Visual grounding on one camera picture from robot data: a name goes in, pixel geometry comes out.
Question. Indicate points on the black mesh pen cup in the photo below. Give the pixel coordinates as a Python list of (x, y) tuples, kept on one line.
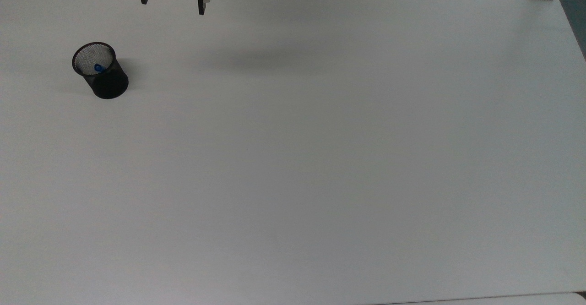
[(107, 83)]

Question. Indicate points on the blue and white marker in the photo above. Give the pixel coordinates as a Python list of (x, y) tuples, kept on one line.
[(98, 68)]

